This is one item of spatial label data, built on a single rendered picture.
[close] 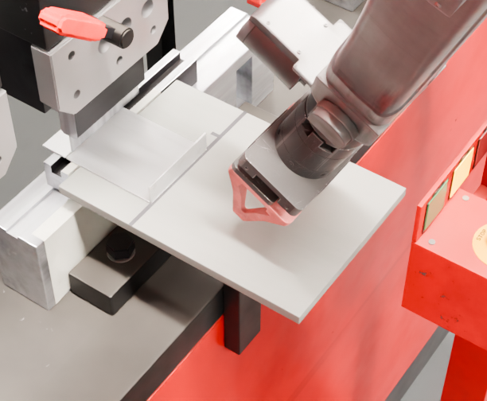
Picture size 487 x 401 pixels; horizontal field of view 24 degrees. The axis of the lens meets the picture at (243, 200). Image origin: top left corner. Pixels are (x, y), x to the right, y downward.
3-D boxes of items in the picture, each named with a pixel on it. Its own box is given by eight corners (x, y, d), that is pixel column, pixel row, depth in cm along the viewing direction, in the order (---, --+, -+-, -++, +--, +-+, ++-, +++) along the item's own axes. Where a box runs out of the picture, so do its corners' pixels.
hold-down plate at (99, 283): (113, 317, 111) (110, 297, 109) (70, 292, 113) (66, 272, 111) (285, 138, 128) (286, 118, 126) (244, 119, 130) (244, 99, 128)
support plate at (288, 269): (298, 325, 96) (299, 317, 96) (59, 193, 107) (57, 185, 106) (405, 195, 106) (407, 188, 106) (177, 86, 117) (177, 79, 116)
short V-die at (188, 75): (71, 196, 109) (68, 174, 107) (47, 184, 110) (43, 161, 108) (197, 81, 120) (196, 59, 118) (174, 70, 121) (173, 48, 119)
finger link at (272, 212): (195, 202, 99) (239, 155, 92) (243, 155, 103) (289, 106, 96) (251, 258, 99) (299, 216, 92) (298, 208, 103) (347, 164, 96)
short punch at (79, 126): (79, 156, 108) (68, 79, 101) (64, 147, 109) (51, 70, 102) (146, 96, 114) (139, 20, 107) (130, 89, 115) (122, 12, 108)
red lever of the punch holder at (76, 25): (68, 14, 84) (138, 29, 93) (25, -5, 86) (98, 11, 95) (60, 38, 85) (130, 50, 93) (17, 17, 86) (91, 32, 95)
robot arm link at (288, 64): (350, 145, 78) (436, 56, 79) (227, 25, 78) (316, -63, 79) (322, 165, 90) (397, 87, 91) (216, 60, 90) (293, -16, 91)
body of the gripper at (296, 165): (232, 164, 93) (271, 122, 87) (302, 95, 98) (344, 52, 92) (290, 221, 93) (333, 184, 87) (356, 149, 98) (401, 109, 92)
